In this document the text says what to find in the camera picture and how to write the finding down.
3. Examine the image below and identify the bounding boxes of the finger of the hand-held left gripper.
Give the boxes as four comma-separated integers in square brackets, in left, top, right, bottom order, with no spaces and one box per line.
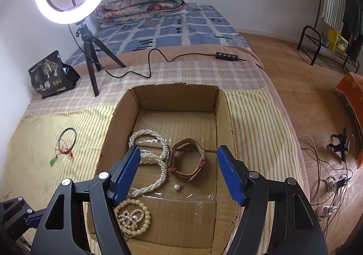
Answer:
[0,197,47,244]

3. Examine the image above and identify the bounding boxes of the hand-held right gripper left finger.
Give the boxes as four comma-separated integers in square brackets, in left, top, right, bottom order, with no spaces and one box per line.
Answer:
[32,146,141,255]

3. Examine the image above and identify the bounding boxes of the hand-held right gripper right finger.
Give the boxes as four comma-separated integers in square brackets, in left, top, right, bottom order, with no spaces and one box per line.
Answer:
[217,145,329,255]

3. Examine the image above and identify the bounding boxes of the twisted white pearl necklace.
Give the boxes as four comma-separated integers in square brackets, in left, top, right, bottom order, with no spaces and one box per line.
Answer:
[128,129,171,199]

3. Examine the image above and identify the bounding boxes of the small pearl bracelet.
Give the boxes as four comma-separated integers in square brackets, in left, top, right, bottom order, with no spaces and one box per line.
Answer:
[118,209,142,230]

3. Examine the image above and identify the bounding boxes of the brown strap wristwatch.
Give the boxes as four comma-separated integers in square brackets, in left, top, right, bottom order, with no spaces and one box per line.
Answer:
[166,139,206,181]

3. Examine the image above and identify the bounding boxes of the cream bead bracelet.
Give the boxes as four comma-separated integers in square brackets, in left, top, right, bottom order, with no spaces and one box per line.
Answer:
[113,198,152,238]

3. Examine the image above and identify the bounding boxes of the cardboard box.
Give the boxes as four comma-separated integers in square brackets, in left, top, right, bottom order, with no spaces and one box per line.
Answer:
[85,83,247,255]

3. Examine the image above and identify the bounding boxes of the yellow striped cloth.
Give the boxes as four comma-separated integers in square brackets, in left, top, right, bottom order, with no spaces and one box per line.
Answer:
[0,88,301,244]

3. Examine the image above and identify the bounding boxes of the white power adapter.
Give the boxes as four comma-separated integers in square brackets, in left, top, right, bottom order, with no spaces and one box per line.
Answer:
[318,205,339,219]

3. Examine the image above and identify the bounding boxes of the black tripod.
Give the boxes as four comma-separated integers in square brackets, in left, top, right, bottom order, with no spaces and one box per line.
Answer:
[75,21,127,97]

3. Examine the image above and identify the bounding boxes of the black snack bag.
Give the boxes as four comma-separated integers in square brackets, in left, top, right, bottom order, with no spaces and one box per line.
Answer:
[28,50,81,99]

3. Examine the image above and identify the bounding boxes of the orange patterned cloth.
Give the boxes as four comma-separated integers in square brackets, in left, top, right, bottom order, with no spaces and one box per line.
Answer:
[335,72,363,167]

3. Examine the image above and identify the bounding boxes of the blue patterned bed sheet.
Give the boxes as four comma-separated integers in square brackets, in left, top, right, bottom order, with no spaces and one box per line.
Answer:
[66,4,250,67]

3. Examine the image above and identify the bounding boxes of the black shoe rack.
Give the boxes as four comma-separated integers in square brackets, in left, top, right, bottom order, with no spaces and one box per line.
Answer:
[297,25,359,74]

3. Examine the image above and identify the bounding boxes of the folded floral quilt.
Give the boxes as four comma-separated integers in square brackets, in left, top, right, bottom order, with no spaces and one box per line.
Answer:
[93,0,191,29]

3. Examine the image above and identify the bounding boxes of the yellow box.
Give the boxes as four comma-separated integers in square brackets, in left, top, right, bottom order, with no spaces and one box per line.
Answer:
[327,28,349,55]

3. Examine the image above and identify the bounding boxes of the dark hanging clothes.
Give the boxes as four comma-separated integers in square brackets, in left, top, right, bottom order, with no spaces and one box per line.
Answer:
[342,0,363,57]

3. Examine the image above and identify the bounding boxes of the jade pendant cord necklace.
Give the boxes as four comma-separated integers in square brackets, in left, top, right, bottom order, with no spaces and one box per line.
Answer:
[49,127,78,165]

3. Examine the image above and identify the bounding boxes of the bundle of floor cables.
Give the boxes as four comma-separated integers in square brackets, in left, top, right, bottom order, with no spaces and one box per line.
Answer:
[298,130,356,244]

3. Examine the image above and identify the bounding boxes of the black power cable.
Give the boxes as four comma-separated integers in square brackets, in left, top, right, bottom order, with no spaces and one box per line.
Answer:
[67,24,264,80]

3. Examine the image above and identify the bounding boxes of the black metal bracket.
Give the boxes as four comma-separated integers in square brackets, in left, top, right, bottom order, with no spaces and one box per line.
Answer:
[328,128,351,162]

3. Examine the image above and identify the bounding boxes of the black inline cable remote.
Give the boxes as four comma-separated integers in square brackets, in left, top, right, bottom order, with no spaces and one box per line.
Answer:
[216,51,239,60]

